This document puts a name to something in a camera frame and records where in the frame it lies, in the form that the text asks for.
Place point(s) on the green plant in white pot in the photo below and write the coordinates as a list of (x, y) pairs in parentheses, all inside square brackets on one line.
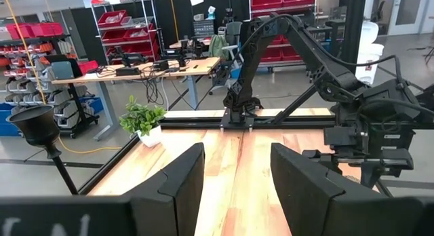
[(151, 137)]

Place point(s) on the black rack with parts bins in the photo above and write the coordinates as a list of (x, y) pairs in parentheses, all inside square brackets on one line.
[(51, 97)]

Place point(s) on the wooden desk with grey legs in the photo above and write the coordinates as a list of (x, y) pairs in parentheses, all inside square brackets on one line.
[(200, 64)]

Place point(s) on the metal shelf with red bins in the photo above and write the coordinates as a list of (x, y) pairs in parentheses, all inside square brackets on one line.
[(271, 0)]

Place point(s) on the white plastic bucket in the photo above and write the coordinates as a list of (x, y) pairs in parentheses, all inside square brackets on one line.
[(369, 32), (369, 63)]

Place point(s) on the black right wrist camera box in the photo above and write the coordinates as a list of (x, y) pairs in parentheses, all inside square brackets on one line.
[(340, 136)]

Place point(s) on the grey office chair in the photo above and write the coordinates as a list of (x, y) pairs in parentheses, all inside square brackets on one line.
[(234, 32)]

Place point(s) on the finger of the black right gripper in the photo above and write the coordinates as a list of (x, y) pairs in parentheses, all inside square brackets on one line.
[(327, 159), (371, 175)]

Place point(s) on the grey equipment case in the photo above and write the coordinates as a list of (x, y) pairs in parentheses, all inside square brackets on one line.
[(62, 70)]

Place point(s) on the black drawer cabinet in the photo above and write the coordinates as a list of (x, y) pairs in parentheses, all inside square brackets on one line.
[(203, 28)]

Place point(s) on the black benchtop robot arm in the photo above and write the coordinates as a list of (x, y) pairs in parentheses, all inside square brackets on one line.
[(181, 54), (127, 59)]

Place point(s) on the red plastic bin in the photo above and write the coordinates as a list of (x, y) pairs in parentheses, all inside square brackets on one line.
[(88, 67)]

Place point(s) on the tissue box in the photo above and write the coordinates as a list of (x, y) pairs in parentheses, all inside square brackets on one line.
[(211, 14)]

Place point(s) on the tall black candlestick holder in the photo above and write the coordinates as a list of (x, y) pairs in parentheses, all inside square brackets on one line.
[(34, 125)]

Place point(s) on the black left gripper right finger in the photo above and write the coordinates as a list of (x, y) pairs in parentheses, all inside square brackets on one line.
[(305, 202)]

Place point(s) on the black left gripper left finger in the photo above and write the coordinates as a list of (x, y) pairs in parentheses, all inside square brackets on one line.
[(169, 202)]

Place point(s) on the green jacket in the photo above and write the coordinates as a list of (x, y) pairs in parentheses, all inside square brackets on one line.
[(218, 46)]

